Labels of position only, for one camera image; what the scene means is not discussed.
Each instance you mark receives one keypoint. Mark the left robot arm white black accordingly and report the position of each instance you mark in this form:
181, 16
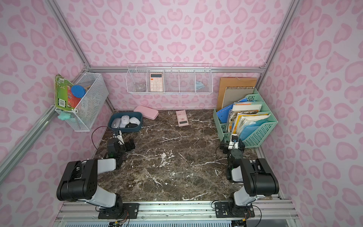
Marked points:
79, 182

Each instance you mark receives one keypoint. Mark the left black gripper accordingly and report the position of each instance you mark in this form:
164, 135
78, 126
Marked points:
126, 144

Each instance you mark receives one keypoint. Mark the white wire wall basket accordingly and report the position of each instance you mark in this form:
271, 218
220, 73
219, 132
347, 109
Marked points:
179, 78

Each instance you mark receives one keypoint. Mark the blue folder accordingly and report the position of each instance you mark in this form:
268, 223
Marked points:
224, 113

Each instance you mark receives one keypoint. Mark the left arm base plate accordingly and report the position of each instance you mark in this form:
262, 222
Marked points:
127, 210

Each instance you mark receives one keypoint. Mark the mint green cloth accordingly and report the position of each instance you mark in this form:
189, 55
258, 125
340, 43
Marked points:
67, 116

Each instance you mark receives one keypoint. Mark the pink calculator in basket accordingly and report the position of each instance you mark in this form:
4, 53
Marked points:
156, 82

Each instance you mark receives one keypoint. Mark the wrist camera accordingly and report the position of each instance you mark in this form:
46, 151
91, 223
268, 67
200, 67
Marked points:
234, 141
119, 137

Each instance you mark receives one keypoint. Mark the spiral sketch pad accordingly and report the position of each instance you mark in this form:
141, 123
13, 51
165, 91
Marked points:
234, 94

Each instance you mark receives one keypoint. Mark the light blue item in basket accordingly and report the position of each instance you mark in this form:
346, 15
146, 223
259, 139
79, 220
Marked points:
199, 85

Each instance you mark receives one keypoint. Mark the green file organizer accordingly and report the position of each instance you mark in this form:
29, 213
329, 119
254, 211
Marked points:
253, 135

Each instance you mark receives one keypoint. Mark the dark teal storage box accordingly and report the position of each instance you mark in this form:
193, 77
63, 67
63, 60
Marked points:
131, 114

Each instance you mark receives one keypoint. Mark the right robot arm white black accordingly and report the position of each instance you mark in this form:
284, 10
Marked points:
257, 177

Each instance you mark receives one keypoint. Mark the green packaged card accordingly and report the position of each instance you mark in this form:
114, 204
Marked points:
62, 88

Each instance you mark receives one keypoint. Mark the white slim mouse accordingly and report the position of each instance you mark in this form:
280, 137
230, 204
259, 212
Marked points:
125, 121

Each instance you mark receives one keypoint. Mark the white round mouse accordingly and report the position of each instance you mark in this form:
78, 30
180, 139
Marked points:
134, 120

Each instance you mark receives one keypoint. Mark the blue round disc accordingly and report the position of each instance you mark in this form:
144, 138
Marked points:
78, 91

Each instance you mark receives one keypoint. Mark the stack of books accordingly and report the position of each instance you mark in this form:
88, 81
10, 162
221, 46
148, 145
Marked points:
243, 114

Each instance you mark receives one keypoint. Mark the silver grey mouse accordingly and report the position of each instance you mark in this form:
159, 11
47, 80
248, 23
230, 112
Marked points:
116, 123

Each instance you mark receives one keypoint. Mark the clear item in basket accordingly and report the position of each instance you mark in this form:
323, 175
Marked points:
140, 87

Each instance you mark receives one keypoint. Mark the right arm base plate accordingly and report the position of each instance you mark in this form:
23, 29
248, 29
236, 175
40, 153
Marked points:
226, 210

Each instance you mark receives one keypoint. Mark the pink calculator on table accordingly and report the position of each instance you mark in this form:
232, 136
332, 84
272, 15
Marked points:
182, 118

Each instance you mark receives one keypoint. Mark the brown clipboard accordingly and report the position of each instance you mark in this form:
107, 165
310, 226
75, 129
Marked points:
232, 82

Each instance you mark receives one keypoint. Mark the pink pencil case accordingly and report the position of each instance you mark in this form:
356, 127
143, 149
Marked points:
147, 112

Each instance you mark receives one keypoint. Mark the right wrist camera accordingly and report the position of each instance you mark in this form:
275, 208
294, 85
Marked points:
234, 141

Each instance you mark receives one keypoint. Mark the black mouse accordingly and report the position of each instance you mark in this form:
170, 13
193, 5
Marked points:
130, 125

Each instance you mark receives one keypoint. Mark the aluminium front rail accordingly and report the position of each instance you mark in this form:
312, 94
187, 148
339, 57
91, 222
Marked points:
265, 213

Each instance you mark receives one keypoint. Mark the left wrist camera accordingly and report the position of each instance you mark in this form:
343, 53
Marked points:
119, 137

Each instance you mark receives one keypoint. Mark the white mesh side basket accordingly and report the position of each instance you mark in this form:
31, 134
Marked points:
87, 108

